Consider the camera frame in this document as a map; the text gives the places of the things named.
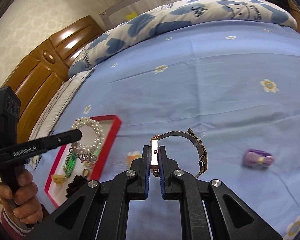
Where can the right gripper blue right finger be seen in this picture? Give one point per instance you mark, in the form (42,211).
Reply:
(161,173)

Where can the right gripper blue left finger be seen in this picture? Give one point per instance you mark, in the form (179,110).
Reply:
(146,168)

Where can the brown strap wristwatch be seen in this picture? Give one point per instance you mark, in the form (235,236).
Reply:
(183,144)

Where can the yellow hair claw clip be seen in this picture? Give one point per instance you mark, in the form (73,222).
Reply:
(58,179)

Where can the black scrunchie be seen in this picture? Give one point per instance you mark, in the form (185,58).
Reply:
(75,185)

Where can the purple bow hair clip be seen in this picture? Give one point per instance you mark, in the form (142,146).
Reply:
(253,157)

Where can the person's left hand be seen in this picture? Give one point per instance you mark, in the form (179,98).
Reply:
(22,207)

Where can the red shallow box tray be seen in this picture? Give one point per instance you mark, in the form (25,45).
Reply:
(86,157)

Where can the wooden headboard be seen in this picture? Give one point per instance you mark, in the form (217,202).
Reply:
(40,74)

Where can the blue floral bedsheet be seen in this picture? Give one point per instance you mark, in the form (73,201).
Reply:
(234,83)

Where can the blue heart patterned duvet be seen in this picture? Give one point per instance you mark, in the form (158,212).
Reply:
(174,16)

